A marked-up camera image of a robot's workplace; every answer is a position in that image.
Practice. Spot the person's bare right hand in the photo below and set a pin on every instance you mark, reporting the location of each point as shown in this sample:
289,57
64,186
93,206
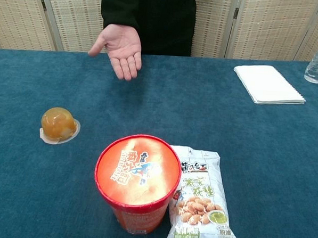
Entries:
122,46

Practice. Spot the cup of orange sauce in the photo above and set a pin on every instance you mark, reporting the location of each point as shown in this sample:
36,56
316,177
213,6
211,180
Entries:
58,124

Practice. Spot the person's black sleeved right forearm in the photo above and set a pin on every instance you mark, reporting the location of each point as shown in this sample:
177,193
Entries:
119,13

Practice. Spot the person's black clothed torso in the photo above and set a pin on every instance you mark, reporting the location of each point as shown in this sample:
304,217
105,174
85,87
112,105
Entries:
166,23

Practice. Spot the blue tablecloth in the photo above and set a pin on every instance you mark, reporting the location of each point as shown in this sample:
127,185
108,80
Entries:
175,114

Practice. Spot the black screen hinge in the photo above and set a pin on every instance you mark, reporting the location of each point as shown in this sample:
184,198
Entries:
236,12
43,5

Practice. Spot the red round snack tub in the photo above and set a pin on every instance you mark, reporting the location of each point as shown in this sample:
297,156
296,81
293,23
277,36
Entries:
137,176

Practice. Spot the white spiral notebook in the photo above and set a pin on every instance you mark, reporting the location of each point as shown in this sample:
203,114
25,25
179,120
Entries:
267,83

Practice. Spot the white peanut snack bag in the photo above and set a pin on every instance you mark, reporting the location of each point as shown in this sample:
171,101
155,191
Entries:
200,201

